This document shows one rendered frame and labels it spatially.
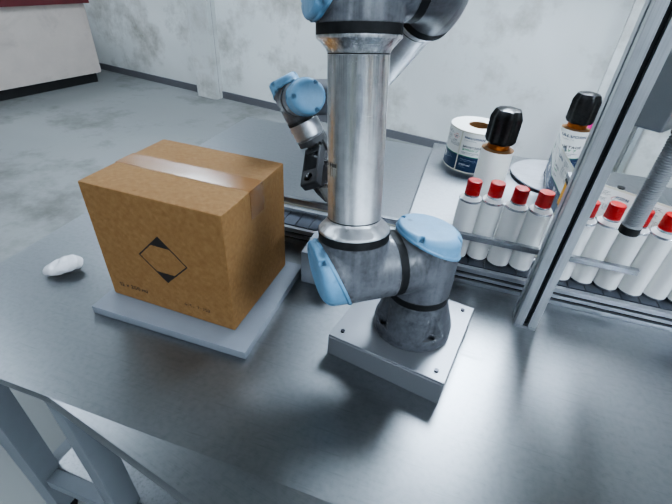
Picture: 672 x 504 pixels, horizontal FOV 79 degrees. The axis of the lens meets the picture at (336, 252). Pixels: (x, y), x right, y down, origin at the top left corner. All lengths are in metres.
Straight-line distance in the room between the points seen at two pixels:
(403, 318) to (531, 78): 3.42
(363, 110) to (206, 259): 0.39
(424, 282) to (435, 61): 3.56
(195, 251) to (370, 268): 0.32
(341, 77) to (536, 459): 0.66
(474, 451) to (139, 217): 0.70
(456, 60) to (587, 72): 1.03
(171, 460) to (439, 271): 0.52
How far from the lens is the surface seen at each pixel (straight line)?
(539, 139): 4.12
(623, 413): 0.96
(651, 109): 0.81
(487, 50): 4.05
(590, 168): 0.82
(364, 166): 0.59
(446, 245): 0.68
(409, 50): 0.75
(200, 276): 0.81
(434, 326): 0.79
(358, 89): 0.57
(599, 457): 0.87
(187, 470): 0.74
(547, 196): 1.00
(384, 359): 0.78
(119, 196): 0.83
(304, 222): 1.13
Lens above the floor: 1.47
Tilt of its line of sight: 36 degrees down
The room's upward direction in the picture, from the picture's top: 4 degrees clockwise
